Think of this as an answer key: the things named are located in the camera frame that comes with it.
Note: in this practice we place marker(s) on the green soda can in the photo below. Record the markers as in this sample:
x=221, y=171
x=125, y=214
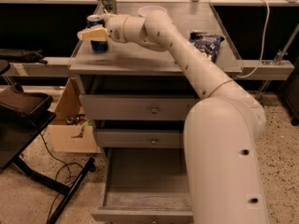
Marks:
x=110, y=6

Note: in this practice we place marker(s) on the grey drawer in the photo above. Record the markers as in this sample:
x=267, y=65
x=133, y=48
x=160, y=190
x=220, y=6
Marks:
x=139, y=133
x=145, y=186
x=136, y=97

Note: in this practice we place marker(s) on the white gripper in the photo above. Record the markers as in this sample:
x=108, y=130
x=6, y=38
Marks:
x=115, y=28

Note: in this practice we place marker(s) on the blue pepsi can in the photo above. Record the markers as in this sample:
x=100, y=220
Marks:
x=92, y=20

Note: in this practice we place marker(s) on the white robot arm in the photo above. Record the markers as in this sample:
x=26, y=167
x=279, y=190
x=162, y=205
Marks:
x=220, y=131

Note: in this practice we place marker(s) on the grey middle drawer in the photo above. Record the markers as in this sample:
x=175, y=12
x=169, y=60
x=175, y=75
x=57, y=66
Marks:
x=139, y=133

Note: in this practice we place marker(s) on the grey top drawer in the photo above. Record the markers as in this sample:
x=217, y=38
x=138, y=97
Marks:
x=136, y=97

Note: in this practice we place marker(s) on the white ceramic bowl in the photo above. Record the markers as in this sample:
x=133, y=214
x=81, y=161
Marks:
x=144, y=11

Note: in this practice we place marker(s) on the blue chip bag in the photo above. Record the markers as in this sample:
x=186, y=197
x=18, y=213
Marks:
x=206, y=43

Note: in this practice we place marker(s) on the cardboard box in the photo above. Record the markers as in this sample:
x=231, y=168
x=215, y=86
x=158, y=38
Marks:
x=71, y=131

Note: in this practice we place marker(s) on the grey bottom drawer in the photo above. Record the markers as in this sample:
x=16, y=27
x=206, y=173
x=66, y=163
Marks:
x=145, y=186

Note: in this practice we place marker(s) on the black stand with tray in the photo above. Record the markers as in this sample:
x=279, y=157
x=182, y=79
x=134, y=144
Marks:
x=23, y=117

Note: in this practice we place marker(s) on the grey side rail shelf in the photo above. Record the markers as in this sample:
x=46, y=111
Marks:
x=265, y=70

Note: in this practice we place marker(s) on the grey drawer cabinet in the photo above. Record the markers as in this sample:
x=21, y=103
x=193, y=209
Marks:
x=124, y=59

